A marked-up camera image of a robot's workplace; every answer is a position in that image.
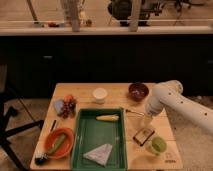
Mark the orange plastic bowl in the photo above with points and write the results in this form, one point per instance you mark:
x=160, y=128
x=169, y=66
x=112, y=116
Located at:
x=66, y=146

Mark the dark red bowl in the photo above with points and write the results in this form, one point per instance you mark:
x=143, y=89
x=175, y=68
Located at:
x=138, y=91

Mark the green cucumber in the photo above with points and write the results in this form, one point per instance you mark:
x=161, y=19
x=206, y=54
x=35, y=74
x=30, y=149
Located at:
x=57, y=144

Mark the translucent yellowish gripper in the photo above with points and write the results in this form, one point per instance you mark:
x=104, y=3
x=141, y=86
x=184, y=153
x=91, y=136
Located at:
x=147, y=119

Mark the red grape bunch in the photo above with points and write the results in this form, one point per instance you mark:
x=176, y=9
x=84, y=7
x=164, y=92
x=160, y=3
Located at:
x=69, y=108

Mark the black pen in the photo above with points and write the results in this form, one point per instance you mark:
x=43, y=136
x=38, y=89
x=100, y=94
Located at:
x=53, y=125

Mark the wooden table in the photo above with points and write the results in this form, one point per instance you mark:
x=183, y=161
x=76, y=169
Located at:
x=138, y=158

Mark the silver metal fork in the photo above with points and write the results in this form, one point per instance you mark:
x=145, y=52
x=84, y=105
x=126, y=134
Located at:
x=134, y=112

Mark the orange fruit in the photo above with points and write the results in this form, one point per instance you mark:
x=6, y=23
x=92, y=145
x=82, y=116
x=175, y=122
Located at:
x=68, y=98

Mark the white cup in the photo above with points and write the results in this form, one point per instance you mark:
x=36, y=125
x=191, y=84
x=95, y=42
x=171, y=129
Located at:
x=99, y=95

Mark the grey folded cloth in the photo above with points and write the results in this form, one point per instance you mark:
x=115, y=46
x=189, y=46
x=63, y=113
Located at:
x=100, y=155

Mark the brown wooden box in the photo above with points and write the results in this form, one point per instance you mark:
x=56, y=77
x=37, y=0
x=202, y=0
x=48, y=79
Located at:
x=143, y=135

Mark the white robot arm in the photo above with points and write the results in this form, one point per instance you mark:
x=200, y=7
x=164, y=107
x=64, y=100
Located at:
x=169, y=94

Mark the green plastic tray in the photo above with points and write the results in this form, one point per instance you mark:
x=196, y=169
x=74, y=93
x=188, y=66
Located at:
x=91, y=133

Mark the green cup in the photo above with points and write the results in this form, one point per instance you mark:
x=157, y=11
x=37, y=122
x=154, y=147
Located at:
x=157, y=145

